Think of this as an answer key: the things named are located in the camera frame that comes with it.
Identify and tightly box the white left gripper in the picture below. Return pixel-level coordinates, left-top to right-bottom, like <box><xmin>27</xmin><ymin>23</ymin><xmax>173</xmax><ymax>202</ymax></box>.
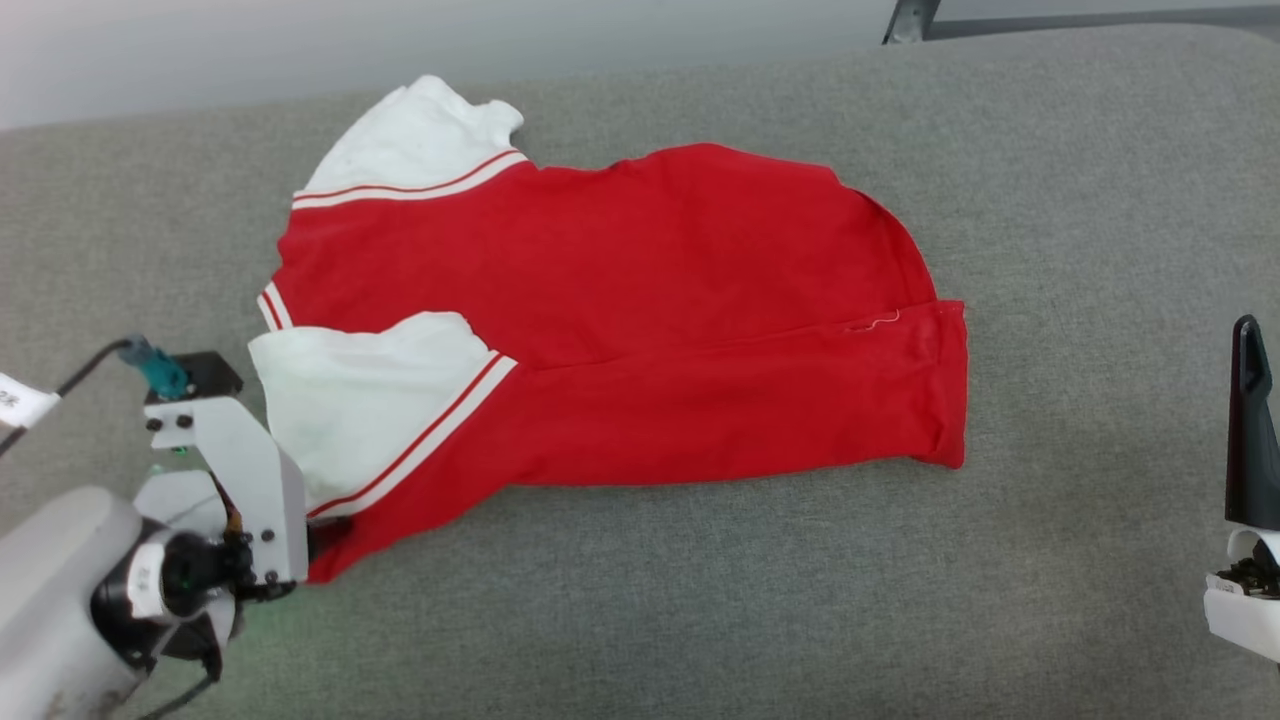
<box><xmin>130</xmin><ymin>397</ymin><xmax>311</xmax><ymax>656</ymax></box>

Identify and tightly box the white cable label tag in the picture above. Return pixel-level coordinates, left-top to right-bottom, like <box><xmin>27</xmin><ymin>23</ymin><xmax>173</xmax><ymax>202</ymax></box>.
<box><xmin>0</xmin><ymin>372</ymin><xmax>61</xmax><ymax>429</ymax></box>

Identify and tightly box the red and white sports shirt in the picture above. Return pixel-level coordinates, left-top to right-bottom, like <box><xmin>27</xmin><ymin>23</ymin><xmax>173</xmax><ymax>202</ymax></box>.
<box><xmin>248</xmin><ymin>75</ymin><xmax>969</xmax><ymax>586</ymax></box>

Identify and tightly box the dark grey frame rail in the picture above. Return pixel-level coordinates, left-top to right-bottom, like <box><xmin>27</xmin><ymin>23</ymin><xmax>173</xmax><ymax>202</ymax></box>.
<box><xmin>925</xmin><ymin>5</ymin><xmax>1280</xmax><ymax>43</ymax></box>

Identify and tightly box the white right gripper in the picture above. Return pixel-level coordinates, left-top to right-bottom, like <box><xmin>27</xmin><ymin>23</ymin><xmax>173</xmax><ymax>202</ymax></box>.
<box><xmin>1203</xmin><ymin>315</ymin><xmax>1280</xmax><ymax>663</ymax></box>

